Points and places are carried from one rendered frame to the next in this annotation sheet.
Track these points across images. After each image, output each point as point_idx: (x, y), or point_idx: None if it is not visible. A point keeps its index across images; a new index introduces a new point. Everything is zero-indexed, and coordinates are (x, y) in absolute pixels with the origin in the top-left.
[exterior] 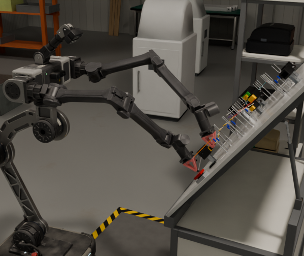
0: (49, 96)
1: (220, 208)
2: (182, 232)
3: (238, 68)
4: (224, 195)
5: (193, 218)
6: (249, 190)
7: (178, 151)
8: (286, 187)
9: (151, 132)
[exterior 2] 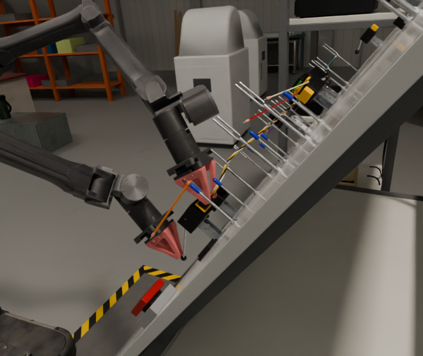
0: None
1: (246, 333)
2: None
3: (283, 46)
4: (259, 293)
5: None
6: (312, 276)
7: (131, 214)
8: (390, 262)
9: (41, 176)
